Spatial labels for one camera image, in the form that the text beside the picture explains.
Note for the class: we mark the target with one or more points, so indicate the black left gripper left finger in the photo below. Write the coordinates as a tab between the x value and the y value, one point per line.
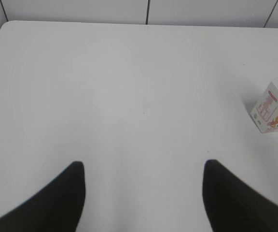
55	208

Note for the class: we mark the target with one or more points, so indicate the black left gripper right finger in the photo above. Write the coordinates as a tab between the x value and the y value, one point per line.
233	206

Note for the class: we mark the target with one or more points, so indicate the white yogurt carton bottle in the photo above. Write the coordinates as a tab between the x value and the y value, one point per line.
265	111

